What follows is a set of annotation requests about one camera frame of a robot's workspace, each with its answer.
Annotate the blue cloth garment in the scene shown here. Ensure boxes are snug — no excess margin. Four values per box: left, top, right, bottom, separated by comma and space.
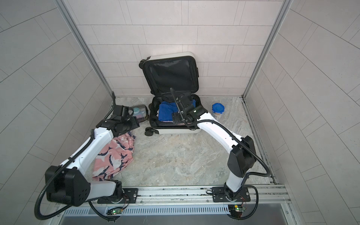
157, 101, 179, 123

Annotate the left green circuit board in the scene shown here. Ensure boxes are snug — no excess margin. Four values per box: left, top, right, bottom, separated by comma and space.
106, 207, 123, 216

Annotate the right green circuit board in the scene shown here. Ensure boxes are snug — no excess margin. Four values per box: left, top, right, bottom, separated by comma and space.
228, 205, 247, 218

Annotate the green circuit board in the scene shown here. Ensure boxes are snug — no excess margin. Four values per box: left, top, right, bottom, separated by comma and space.
228, 205, 247, 218
106, 207, 123, 216

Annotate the white ventilation grille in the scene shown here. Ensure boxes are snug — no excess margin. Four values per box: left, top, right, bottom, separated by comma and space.
64, 205, 230, 217

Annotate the white suitcase black lining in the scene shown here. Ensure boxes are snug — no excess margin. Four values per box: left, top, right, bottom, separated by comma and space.
139, 52, 201, 137

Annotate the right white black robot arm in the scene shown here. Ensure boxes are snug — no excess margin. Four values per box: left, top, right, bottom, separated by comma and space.
170, 88, 256, 201

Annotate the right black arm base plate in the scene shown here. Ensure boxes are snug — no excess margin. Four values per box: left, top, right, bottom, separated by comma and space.
206, 187, 251, 203

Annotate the right black corrugated cable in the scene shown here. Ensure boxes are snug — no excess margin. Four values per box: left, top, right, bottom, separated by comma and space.
170, 88, 271, 220

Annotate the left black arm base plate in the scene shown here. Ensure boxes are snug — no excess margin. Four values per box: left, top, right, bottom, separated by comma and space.
97, 188, 139, 204

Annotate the blue lid plastic jar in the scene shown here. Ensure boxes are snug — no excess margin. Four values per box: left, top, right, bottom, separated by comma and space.
211, 103, 225, 120

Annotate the left aluminium corner post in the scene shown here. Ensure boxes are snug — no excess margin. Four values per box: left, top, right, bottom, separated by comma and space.
54, 0, 113, 97

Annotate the aluminium corner post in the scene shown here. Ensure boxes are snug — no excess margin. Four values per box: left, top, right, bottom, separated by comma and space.
54, 0, 113, 97
242, 0, 292, 99

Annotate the clear toiletry pouch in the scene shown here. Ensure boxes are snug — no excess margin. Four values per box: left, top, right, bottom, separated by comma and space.
130, 105, 149, 123

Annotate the aluminium mounting rail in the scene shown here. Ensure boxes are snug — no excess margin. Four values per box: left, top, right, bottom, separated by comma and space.
57, 184, 292, 207

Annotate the pink whale print garment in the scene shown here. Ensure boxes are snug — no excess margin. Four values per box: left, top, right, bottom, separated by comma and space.
92, 132, 136, 181

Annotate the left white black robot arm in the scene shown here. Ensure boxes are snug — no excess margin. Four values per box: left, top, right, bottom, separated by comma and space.
45, 105, 139, 206

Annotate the right aluminium corner post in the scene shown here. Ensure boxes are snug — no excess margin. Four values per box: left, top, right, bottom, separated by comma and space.
242, 0, 292, 99

